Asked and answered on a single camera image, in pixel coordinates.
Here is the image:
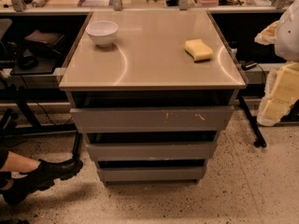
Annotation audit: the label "grey top drawer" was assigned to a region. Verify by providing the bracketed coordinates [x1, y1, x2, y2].
[70, 105, 234, 133]

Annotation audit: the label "grey drawer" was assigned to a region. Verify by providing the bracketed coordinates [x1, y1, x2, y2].
[70, 105, 234, 133]
[86, 142, 217, 161]
[97, 167, 206, 182]

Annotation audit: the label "grey middle drawer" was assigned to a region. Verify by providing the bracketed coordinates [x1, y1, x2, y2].
[86, 142, 217, 161]

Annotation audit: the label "white ceramic bowl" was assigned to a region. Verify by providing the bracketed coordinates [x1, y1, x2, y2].
[85, 21, 119, 47]

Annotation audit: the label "black power adapter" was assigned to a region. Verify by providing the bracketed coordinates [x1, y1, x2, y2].
[241, 61, 257, 71]

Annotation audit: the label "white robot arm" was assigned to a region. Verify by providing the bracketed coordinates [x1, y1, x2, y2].
[254, 0, 299, 126]

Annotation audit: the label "person bare leg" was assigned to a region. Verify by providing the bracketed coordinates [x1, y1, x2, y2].
[0, 151, 40, 173]

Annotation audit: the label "yellow sponge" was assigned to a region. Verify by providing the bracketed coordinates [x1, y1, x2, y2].
[184, 39, 213, 62]

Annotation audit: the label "black desk leg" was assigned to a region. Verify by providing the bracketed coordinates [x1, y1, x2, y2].
[238, 96, 267, 148]

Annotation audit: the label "grey bottom drawer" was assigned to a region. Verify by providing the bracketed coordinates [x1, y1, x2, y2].
[97, 167, 206, 182]

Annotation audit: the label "grey drawer cabinet beige top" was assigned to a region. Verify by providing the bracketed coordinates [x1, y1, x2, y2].
[58, 9, 247, 187]

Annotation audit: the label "black chunky shoe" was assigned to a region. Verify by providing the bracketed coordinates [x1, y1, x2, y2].
[1, 159, 83, 205]

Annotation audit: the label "black headphones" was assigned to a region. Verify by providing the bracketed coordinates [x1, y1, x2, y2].
[17, 49, 38, 70]

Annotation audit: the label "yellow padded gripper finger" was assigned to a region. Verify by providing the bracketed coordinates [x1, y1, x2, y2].
[254, 21, 278, 46]
[257, 63, 299, 126]

